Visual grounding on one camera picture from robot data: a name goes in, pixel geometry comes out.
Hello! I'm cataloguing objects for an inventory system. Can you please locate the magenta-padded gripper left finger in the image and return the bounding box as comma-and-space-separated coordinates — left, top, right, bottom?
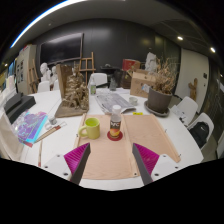
42, 142, 92, 185

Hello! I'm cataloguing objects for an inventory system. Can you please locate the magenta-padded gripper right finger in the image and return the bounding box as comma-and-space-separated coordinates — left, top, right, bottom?
131, 142, 183, 186

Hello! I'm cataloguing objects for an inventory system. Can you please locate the clear drink bottle white cap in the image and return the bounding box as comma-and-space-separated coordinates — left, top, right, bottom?
109, 104, 123, 139

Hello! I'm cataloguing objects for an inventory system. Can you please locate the long thin paintbrush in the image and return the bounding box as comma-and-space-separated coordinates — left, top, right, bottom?
37, 139, 44, 168

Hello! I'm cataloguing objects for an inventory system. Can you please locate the wooden paintbrush bundle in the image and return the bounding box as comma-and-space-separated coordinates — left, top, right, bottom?
33, 121, 68, 144

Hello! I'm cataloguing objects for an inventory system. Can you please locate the small paint jar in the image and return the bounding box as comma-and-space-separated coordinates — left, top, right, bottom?
48, 114, 58, 126

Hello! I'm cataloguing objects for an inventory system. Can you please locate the black backpack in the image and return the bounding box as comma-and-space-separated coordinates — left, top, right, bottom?
188, 121, 210, 149

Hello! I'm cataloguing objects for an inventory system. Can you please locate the colourful printed book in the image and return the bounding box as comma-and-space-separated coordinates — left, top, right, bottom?
11, 110, 49, 148

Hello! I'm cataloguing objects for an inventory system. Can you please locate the yellow-green mug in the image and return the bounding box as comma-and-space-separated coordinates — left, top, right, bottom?
77, 117, 101, 140

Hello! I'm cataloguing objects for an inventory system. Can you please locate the grey plant saucer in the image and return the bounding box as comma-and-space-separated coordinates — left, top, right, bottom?
143, 99, 171, 118

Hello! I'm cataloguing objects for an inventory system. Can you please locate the flat round red coaster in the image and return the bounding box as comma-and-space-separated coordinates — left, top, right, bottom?
106, 130, 124, 142

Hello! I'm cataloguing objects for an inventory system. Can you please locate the white chair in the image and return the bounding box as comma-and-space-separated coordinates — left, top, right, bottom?
37, 80, 52, 94
175, 96, 199, 127
88, 72, 109, 88
187, 112, 215, 151

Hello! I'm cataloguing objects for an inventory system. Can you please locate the grey pot with dried plant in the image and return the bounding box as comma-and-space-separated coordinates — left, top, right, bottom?
147, 57, 179, 114

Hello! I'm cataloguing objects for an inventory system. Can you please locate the black flat case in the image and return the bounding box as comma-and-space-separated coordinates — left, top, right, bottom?
3, 92, 24, 113
6, 95, 37, 124

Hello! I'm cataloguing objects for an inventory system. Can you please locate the small white cup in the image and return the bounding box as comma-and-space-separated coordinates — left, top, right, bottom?
128, 96, 139, 107

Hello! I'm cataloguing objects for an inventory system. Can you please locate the wooden mannequin figure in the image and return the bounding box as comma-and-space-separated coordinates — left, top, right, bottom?
188, 77, 199, 102

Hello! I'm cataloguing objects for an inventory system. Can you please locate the grey newspaper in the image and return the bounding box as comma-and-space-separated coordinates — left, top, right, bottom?
94, 92, 138, 115

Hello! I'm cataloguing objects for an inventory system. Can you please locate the brown cardboard box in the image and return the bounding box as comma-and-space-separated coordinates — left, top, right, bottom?
129, 69, 157, 99

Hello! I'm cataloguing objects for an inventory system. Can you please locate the white spray bottle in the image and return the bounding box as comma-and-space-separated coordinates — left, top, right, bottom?
89, 75, 97, 96

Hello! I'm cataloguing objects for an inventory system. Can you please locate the white plaster bust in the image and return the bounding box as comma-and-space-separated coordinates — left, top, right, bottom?
39, 62, 52, 83
49, 65, 58, 83

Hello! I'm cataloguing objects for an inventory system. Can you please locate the wooden easel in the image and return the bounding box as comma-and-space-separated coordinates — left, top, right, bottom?
28, 59, 40, 94
78, 51, 97, 84

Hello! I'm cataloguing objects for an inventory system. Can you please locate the small clear glass bottle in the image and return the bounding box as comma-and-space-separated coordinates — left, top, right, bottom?
109, 77, 118, 92

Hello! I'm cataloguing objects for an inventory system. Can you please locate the white cabinet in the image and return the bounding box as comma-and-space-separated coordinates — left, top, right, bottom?
15, 44, 38, 95

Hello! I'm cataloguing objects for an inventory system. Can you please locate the red box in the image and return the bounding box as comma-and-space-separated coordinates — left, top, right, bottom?
121, 58, 142, 72

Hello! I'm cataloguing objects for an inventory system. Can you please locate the dark wall screen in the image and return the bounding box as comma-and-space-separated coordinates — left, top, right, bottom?
39, 32, 84, 66

